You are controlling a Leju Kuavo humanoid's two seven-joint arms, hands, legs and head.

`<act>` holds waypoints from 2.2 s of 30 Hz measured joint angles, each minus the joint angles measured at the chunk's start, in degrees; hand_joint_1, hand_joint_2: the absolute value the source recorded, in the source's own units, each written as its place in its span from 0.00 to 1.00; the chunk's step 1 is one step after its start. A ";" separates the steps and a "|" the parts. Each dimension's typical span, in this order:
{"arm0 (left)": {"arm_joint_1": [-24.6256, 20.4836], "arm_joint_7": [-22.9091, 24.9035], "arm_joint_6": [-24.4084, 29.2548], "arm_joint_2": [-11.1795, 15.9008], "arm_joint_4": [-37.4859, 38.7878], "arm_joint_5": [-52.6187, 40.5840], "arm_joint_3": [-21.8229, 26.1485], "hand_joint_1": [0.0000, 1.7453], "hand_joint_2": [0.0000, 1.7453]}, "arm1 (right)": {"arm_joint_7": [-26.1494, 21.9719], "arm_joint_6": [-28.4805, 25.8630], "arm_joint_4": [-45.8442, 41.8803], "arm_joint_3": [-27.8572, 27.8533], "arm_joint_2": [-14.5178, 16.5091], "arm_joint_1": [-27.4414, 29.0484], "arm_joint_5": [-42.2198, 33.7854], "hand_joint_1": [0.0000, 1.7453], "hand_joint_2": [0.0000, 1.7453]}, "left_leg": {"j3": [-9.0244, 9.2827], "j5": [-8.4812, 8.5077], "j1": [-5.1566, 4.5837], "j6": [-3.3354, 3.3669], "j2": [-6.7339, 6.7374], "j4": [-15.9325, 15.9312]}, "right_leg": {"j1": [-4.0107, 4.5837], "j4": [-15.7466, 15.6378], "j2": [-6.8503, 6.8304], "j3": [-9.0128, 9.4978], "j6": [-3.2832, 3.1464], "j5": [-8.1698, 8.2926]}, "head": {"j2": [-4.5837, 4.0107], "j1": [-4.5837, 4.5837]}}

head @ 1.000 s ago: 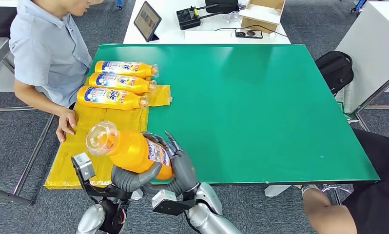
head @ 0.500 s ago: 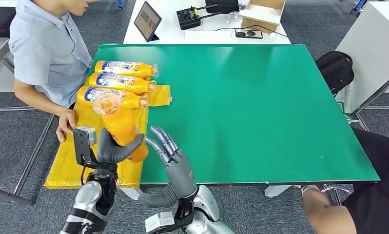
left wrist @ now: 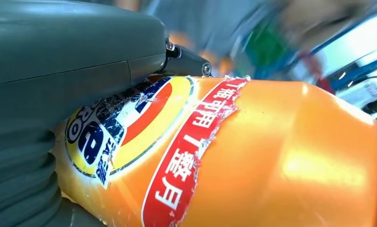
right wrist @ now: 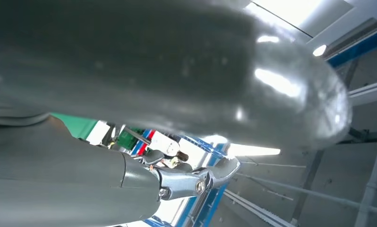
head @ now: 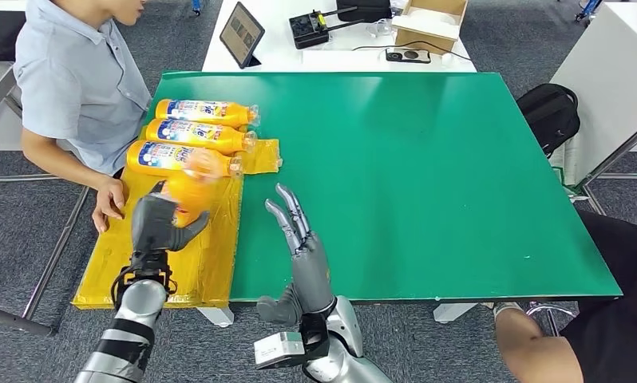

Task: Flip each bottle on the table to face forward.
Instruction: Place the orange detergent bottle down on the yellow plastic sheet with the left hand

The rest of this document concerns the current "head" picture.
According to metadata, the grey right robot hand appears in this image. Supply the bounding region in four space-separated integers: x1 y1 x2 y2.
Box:
255 183 335 326

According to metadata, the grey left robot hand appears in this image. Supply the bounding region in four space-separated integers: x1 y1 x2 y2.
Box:
130 180 212 255

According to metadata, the orange labelled plastic bottle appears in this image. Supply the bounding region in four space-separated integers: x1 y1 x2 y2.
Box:
144 117 259 156
162 148 227 229
125 139 244 180
154 98 261 129

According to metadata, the person's right hand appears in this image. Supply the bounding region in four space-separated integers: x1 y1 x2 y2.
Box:
92 176 130 235

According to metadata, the yellow taped cardboard mat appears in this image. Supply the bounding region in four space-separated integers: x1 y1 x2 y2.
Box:
70 138 283 311

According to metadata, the white table foot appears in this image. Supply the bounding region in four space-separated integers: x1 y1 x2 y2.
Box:
433 302 478 325
196 306 235 329

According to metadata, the person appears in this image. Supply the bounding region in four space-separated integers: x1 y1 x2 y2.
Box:
493 208 637 383
12 0 153 235

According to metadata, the green work table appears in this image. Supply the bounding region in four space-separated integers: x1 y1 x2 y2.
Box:
138 71 623 303

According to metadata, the white table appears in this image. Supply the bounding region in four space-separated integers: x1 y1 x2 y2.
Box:
202 0 478 73

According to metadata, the black tablet on stand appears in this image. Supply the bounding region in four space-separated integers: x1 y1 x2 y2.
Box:
219 1 266 69

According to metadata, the black phone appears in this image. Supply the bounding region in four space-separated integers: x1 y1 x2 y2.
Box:
386 46 433 64

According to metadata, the black router with antennas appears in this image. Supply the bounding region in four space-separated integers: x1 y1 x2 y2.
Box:
288 6 366 50

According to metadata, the black hard case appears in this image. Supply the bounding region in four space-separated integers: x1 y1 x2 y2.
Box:
0 10 28 63

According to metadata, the chrome chair base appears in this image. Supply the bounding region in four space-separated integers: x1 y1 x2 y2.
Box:
524 301 579 337

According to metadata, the clear plastic wrap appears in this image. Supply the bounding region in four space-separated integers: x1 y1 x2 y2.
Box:
365 18 398 38

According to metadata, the black bag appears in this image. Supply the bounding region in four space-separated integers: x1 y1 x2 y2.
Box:
336 0 393 23

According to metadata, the open cardboard box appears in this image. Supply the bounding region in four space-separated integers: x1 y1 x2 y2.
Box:
392 0 469 54

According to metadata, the black backpack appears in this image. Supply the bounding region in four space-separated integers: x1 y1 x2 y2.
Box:
516 82 581 159

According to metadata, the white cabinet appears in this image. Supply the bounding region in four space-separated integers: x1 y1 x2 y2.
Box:
549 1 637 186

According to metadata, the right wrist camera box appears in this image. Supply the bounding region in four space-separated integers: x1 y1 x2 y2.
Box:
253 330 330 370

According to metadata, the black cable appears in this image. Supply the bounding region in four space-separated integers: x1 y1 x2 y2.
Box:
351 40 472 61

